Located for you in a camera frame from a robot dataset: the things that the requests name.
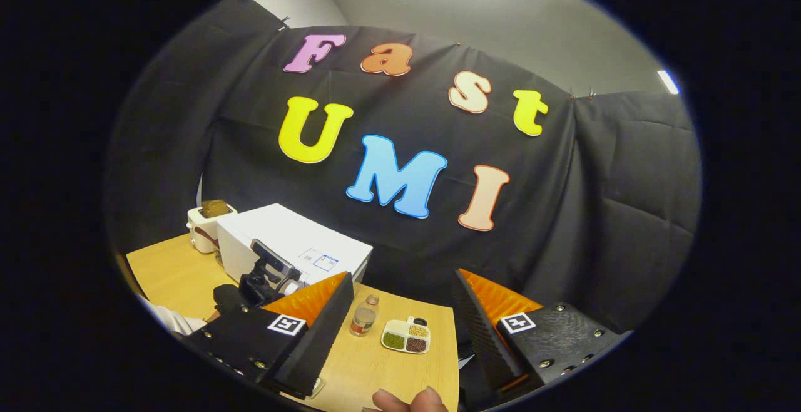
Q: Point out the white microwave oven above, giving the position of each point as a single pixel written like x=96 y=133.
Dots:
x=281 y=236

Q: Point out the brown toast slice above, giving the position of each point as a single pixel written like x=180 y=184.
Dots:
x=216 y=208

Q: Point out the ceiling light strip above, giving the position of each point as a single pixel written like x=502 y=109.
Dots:
x=668 y=81

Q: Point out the small clear labelled bottle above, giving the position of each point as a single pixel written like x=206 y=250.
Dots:
x=363 y=318

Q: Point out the pale green plate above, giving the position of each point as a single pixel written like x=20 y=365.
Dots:
x=317 y=388

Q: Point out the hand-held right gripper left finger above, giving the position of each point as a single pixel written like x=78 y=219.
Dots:
x=325 y=330

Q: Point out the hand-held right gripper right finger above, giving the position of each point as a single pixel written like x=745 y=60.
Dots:
x=485 y=330

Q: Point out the white divided bean dish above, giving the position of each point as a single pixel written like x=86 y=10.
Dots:
x=405 y=337

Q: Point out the white toaster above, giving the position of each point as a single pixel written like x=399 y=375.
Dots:
x=203 y=236

